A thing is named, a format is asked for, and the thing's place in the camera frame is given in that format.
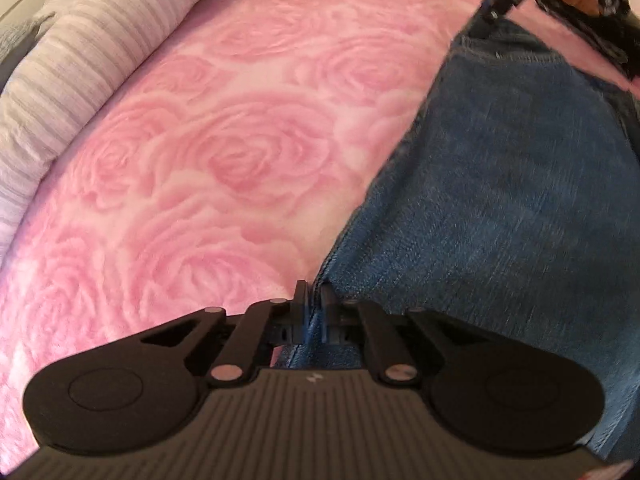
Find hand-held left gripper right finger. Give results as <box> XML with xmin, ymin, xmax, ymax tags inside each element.
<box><xmin>321</xmin><ymin>284</ymin><xmax>493</xmax><ymax>386</ymax></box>

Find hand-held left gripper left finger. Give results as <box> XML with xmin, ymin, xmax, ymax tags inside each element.
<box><xmin>141</xmin><ymin>281</ymin><xmax>310</xmax><ymax>388</ymax></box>

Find blue jeans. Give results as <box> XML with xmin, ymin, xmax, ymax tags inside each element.
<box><xmin>285</xmin><ymin>15</ymin><xmax>640</xmax><ymax>466</ymax></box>

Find pink floral blanket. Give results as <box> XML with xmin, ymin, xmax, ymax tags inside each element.
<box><xmin>0</xmin><ymin>0</ymin><xmax>640</xmax><ymax>461</ymax></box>

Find striped light quilt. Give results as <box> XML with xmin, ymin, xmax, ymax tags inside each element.
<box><xmin>0</xmin><ymin>0</ymin><xmax>241</xmax><ymax>261</ymax></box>

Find grey checked pillow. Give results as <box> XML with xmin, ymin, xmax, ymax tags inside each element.
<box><xmin>0</xmin><ymin>17</ymin><xmax>43</xmax><ymax>88</ymax></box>

